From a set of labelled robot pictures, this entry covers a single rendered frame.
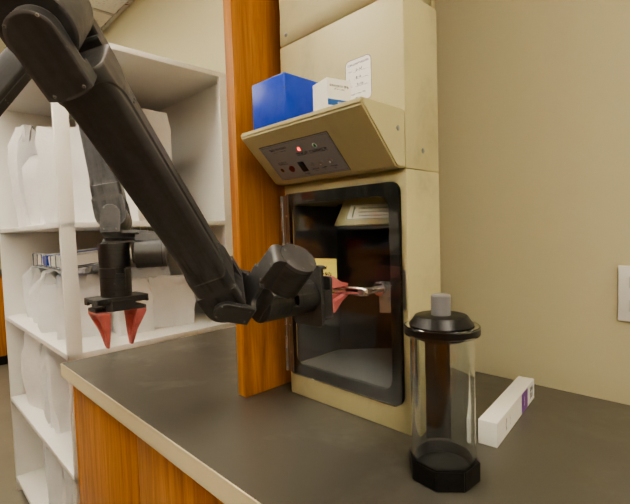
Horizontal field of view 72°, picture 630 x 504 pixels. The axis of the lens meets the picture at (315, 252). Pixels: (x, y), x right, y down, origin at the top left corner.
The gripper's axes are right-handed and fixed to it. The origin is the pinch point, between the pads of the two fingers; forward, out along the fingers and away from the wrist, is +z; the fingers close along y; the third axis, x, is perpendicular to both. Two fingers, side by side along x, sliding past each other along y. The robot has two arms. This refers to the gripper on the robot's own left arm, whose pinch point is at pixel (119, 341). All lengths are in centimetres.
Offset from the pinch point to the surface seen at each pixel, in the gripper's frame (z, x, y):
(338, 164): -32, -34, 28
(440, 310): -8, -56, 24
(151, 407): 16.1, 2.5, 6.7
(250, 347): 5.3, -8.7, 25.1
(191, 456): 16.4, -22.3, 2.4
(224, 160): -51, 70, 72
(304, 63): -55, -22, 33
